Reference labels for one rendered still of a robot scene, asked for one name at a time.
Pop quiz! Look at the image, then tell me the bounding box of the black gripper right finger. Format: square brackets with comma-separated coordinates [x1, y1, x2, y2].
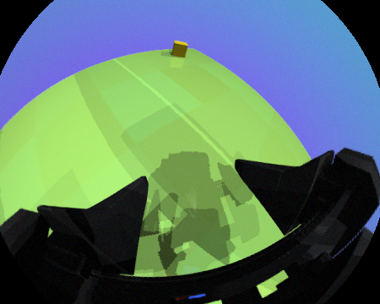
[235, 149, 334, 236]

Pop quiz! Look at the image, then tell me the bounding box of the yellow cube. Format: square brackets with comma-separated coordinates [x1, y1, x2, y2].
[172, 41, 187, 57]

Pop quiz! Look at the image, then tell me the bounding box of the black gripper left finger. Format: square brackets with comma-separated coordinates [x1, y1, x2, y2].
[37, 176, 149, 276]

